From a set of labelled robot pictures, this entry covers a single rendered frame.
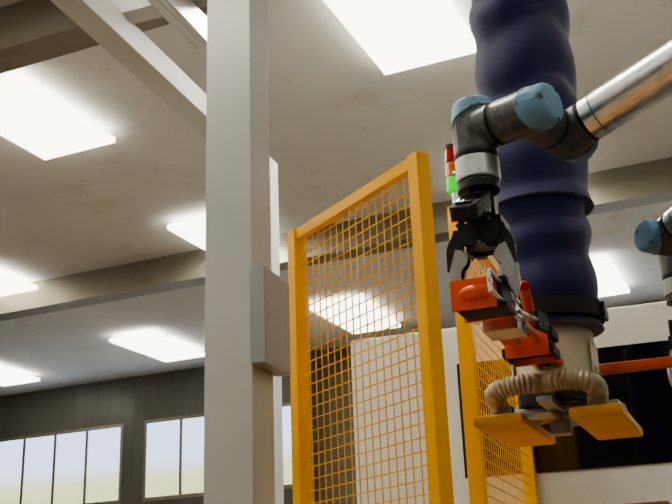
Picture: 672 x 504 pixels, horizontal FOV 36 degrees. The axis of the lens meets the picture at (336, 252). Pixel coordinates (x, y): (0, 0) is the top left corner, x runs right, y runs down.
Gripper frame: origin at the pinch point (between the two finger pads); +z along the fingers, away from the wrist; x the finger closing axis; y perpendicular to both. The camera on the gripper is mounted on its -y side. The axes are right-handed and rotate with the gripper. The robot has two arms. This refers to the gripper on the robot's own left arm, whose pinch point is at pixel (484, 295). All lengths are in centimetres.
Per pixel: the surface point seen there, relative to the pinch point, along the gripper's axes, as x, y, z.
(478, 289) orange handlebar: -0.4, -5.3, 0.5
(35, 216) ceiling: 494, 477, -269
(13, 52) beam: 306, 228, -243
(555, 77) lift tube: -7, 53, -64
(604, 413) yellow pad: -10.0, 43.9, 13.2
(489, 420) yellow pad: 12.2, 43.4, 12.4
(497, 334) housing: 1.7, 13.0, 3.2
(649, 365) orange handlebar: -17, 64, 1
